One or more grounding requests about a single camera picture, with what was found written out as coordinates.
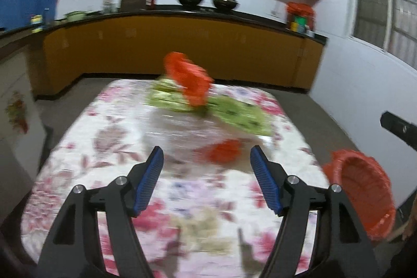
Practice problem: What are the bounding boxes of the wooden lower cabinets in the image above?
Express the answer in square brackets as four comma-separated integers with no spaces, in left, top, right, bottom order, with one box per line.
[28,16,326,99]

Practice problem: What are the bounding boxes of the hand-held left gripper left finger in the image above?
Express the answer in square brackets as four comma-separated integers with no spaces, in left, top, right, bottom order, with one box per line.
[33,146,165,278]

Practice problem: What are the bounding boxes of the barred window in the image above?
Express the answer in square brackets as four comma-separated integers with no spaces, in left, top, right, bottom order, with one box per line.
[349,0,417,70]

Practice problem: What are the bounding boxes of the black countertop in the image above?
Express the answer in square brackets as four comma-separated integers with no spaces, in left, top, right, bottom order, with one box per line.
[0,9,328,46]

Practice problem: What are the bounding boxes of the clear plastic bag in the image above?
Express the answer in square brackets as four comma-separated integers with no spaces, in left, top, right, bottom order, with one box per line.
[146,109,248,168]

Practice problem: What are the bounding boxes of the red plastic waste basket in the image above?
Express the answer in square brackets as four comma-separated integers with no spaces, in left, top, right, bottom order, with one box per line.
[322,149,397,240]

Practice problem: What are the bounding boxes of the floral tablecloth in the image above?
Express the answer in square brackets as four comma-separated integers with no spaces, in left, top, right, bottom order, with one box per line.
[21,79,329,278]

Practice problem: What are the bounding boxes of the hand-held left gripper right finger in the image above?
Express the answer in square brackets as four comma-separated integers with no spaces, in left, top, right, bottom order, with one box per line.
[249,145,382,278]

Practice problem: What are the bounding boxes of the small red plastic bag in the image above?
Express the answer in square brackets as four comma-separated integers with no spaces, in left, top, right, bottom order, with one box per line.
[208,139,242,163]

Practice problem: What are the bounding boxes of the pale wooden frame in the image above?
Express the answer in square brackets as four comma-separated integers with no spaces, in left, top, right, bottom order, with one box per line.
[391,193,417,243]

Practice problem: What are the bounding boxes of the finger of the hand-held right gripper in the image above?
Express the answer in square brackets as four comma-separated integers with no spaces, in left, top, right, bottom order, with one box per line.
[381,111,417,148]

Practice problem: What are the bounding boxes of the black wok with lid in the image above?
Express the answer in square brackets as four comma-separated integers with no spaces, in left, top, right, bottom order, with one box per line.
[212,0,241,10]

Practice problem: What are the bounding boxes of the green box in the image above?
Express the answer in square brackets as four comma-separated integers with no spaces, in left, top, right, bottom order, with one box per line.
[295,16,309,33]

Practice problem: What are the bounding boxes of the large red plastic bag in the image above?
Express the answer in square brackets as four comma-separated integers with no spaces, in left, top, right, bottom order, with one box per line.
[163,52,214,110]

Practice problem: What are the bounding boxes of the white cabinet with floral decal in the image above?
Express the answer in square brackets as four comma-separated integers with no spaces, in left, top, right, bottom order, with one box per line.
[0,47,47,150]

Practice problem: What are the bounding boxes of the brown cutting board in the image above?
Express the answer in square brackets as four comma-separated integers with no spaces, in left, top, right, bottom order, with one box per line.
[119,0,150,12]

